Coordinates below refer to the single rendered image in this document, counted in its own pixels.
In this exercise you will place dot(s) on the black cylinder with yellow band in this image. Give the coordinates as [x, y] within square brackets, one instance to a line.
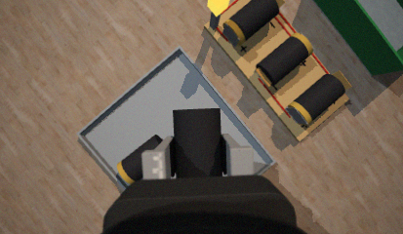
[285, 58]
[318, 97]
[251, 18]
[197, 133]
[130, 167]

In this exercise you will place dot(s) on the grey shallow tray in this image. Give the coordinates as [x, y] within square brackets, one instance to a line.
[146, 109]

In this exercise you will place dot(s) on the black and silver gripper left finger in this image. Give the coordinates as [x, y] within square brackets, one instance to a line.
[160, 162]

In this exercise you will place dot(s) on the green open-top box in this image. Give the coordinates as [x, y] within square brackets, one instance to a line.
[367, 29]

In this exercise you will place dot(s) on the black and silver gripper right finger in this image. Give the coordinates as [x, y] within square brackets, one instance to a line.
[236, 160]

